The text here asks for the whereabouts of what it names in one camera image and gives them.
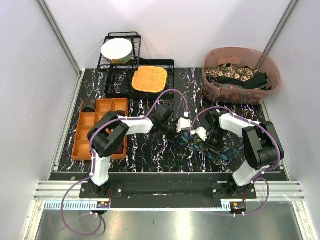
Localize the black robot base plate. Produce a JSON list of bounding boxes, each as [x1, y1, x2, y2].
[[79, 181, 257, 200]]

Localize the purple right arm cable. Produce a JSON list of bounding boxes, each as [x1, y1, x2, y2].
[[191, 106, 282, 217]]

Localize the black wire dish rack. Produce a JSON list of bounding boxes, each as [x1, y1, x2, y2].
[[96, 31, 175, 101]]

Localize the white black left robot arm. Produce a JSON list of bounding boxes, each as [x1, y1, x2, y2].
[[87, 104, 176, 198]]

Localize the blue floral patterned tie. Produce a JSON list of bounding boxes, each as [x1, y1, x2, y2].
[[177, 132, 240, 169]]

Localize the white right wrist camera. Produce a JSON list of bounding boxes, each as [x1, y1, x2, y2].
[[190, 127, 208, 141]]

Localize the dark blue patterned rolled tie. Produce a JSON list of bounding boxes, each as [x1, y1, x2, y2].
[[82, 98, 97, 113]]

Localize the pile of patterned ties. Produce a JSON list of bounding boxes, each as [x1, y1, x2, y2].
[[205, 63, 272, 91]]

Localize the orange woven mat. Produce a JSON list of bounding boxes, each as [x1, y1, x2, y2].
[[132, 66, 168, 94]]

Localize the pink translucent plastic tub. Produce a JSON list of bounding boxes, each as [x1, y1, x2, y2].
[[201, 47, 281, 105]]

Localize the white ceramic bowl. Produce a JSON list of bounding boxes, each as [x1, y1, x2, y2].
[[101, 38, 133, 65]]

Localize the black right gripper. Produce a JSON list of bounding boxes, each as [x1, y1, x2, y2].
[[200, 129, 226, 161]]

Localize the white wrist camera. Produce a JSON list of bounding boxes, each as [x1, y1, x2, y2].
[[176, 117, 192, 133], [190, 127, 208, 141]]

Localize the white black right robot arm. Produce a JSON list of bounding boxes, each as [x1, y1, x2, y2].
[[205, 110, 285, 199]]

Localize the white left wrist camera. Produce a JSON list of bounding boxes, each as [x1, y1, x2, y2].
[[176, 117, 192, 133]]

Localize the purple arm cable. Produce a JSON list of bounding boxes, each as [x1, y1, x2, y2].
[[191, 106, 282, 217], [61, 88, 190, 237]]

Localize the wooden compartment organizer box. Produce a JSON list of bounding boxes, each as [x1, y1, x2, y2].
[[71, 98, 129, 161]]

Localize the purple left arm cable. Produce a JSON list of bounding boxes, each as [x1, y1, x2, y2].
[[61, 88, 190, 237]]

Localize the aluminium frame rail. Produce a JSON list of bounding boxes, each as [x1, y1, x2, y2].
[[34, 180, 305, 201]]

